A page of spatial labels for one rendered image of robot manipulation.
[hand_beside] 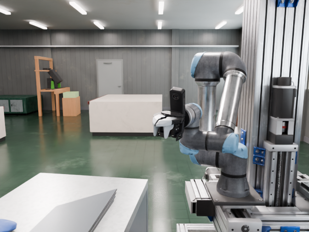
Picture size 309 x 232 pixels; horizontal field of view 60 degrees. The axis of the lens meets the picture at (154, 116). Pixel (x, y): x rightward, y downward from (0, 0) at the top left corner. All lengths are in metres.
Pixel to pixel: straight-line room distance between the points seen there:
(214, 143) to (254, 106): 0.49
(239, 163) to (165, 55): 10.55
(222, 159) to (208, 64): 0.43
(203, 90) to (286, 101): 0.39
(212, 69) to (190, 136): 0.35
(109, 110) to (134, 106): 0.66
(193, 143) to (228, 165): 0.30
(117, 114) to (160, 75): 5.19
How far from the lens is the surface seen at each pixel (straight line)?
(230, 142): 0.99
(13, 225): 1.10
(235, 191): 1.29
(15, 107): 11.38
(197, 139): 1.01
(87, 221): 1.04
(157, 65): 11.64
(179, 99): 0.86
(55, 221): 1.07
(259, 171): 1.52
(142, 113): 6.73
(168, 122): 0.77
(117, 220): 1.08
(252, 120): 1.44
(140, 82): 11.66
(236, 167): 1.27
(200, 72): 1.23
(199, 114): 1.03
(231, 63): 1.20
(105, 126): 6.92
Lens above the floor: 1.59
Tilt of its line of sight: 9 degrees down
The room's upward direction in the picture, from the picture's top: straight up
